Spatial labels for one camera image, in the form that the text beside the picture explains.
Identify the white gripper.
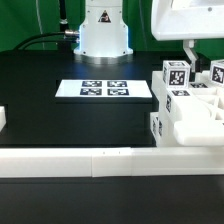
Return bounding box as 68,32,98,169
151,0,224,73

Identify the white chair back frame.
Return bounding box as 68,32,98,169
151,71,224,146

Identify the white base tag plate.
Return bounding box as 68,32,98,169
56,80,152,98

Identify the white front fence bar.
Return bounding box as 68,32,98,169
0,147,224,178

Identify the black pole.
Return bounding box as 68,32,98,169
58,0,68,32

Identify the white left fence piece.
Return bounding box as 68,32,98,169
0,106,6,132

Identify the black cable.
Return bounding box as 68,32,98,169
13,29,81,51

